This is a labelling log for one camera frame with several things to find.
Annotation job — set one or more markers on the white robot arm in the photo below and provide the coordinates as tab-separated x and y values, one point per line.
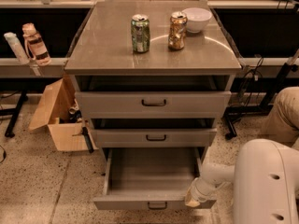
265	178

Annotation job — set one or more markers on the grey drawer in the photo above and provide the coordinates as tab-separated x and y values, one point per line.
157	97
149	178
153	132

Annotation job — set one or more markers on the grey drawer cabinet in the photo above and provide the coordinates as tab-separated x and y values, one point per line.
105	46

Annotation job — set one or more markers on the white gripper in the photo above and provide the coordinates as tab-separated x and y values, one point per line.
199	190

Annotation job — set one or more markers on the pink water bottle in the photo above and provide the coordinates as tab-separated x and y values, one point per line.
34	45

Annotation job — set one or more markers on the grey middle drawer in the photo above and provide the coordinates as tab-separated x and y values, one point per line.
153	132

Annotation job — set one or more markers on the grey bottom drawer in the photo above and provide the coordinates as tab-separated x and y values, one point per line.
149	178

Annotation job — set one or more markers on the grey top drawer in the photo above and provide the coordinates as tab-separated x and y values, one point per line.
157	97

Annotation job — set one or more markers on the gold soda can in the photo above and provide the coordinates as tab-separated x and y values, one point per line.
177	31

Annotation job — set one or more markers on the person leg khaki trousers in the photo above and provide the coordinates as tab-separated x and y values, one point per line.
282	123

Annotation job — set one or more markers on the black tool in box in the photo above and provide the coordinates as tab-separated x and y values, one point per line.
87	138

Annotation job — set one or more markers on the white bowl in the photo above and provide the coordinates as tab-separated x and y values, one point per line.
198	18

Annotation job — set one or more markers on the green soda can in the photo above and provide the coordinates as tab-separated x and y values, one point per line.
140	33

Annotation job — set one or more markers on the black table leg left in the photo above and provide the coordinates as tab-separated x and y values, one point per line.
13	113

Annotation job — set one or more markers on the white spray bottle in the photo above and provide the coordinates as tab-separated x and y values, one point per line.
16	47

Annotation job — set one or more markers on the open cardboard box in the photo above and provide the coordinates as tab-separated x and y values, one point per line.
53	112

